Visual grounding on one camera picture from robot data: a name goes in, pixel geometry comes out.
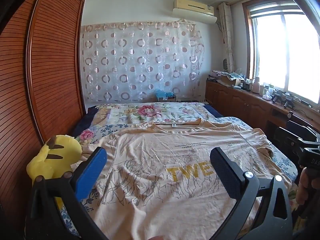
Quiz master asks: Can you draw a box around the cardboard box on sideboard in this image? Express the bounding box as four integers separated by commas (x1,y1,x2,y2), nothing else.
220,76,241,87

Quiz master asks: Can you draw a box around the colourful floral quilt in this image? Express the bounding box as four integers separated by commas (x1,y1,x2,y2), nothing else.
75,101,218,145

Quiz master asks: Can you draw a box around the beige printed t-shirt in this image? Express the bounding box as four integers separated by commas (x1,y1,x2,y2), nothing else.
82,119,284,239

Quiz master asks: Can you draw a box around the wooden louvred wardrobe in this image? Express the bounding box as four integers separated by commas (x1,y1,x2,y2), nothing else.
1,0,85,225

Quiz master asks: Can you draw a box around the blue floral white mattress pad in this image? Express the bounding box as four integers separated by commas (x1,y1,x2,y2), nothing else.
60,115,299,238

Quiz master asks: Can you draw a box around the patterned window drape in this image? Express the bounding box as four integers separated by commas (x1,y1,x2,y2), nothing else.
218,2,235,73

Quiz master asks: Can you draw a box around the white wall air conditioner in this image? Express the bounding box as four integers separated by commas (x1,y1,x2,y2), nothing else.
172,0,217,24

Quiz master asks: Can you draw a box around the circle patterned sheer curtain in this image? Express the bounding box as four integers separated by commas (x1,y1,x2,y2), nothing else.
80,21,204,103

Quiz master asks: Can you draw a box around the white bottle on sideboard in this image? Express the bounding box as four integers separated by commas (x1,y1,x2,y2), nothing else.
252,76,260,94

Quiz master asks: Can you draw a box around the yellow plush toy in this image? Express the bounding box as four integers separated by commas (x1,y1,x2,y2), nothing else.
26,134,83,210

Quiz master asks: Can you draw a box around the person's right hand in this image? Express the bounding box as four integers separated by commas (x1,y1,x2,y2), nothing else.
296,167,320,205

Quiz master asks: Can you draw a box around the long wooden sideboard cabinet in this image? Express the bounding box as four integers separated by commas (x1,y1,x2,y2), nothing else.
204,79,320,140

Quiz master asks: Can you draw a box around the window with wooden frame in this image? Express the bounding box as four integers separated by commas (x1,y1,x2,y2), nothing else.
242,0,319,108

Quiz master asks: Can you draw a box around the blue plastic bag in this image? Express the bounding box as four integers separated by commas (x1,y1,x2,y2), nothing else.
154,89,176,102

